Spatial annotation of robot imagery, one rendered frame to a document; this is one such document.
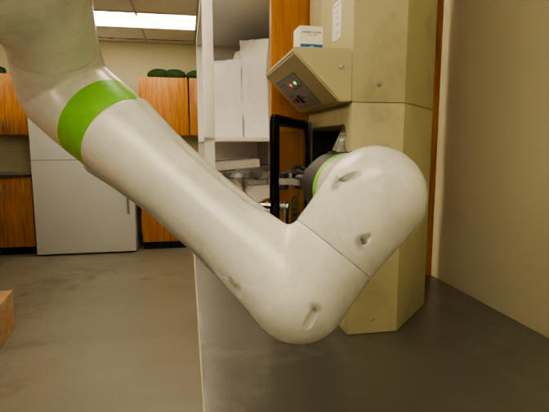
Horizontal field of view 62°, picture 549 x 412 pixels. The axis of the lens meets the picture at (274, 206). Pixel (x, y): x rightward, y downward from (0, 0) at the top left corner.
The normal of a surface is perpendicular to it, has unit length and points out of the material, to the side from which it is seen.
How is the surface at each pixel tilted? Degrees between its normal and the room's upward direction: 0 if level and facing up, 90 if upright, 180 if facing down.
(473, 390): 0
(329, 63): 90
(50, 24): 137
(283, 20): 90
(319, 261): 71
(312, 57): 90
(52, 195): 90
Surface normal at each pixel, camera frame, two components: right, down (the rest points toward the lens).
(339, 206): -0.47, -0.28
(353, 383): 0.00, -0.99
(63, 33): 0.63, 0.70
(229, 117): -0.25, 0.18
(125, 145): -0.12, -0.23
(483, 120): -0.98, 0.03
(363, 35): 0.18, 0.13
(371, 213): -0.06, 0.06
